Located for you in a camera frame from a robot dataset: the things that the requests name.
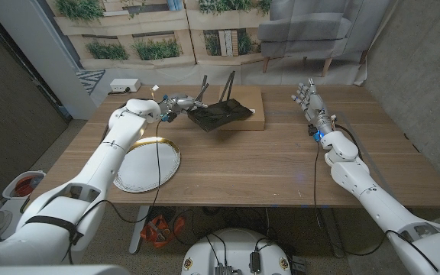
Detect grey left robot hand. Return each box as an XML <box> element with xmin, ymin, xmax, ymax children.
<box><xmin>160</xmin><ymin>93</ymin><xmax>209</xmax><ymax>123</ymax></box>

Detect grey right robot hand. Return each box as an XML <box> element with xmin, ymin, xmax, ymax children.
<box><xmin>291</xmin><ymin>77</ymin><xmax>336</xmax><ymax>135</ymax></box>

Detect black router with antennas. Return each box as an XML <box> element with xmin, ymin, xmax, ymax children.
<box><xmin>186</xmin><ymin>70</ymin><xmax>254</xmax><ymax>133</ymax></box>

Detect brown cardboard packing box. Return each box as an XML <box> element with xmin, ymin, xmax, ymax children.
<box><xmin>218</xmin><ymin>84</ymin><xmax>267</xmax><ymax>131</ymax></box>

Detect white paper plate gold rim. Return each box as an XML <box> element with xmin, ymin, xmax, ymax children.
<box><xmin>112</xmin><ymin>136</ymin><xmax>182</xmax><ymax>194</ymax></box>

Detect small black adapter box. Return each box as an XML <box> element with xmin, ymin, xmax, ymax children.
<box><xmin>292</xmin><ymin>255</ymin><xmax>308</xmax><ymax>274</ymax></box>

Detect grey tape strip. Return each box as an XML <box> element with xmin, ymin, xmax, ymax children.
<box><xmin>338</xmin><ymin>111</ymin><xmax>396</xmax><ymax>189</ymax></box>
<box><xmin>264</xmin><ymin>109</ymin><xmax>309</xmax><ymax>115</ymax></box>

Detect white power strip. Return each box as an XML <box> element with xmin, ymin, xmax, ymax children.
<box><xmin>109</xmin><ymin>78</ymin><xmax>142</xmax><ymax>94</ymax></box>

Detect printed garden backdrop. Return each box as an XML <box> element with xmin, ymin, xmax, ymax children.
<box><xmin>46</xmin><ymin>0</ymin><xmax>393</xmax><ymax>87</ymax></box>

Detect dark table leg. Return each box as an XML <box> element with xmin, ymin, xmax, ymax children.
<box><xmin>319</xmin><ymin>208</ymin><xmax>346</xmax><ymax>259</ymax></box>

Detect orange tool under table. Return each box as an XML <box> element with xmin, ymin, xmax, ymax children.
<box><xmin>140</xmin><ymin>214</ymin><xmax>186</xmax><ymax>250</ymax></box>

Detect white table leg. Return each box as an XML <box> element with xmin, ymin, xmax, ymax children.
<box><xmin>128</xmin><ymin>205</ymin><xmax>150</xmax><ymax>255</ymax></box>

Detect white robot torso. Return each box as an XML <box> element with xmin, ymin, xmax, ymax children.
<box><xmin>180</xmin><ymin>228</ymin><xmax>293</xmax><ymax>275</ymax></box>

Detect white bin red contents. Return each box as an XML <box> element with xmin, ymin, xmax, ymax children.
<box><xmin>2</xmin><ymin>170</ymin><xmax>47</xmax><ymax>200</ymax></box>

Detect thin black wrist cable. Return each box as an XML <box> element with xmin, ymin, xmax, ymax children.
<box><xmin>74</xmin><ymin>118</ymin><xmax>163</xmax><ymax>235</ymax></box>

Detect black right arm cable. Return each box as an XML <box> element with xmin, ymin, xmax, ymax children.
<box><xmin>311</xmin><ymin>123</ymin><xmax>439</xmax><ymax>273</ymax></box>

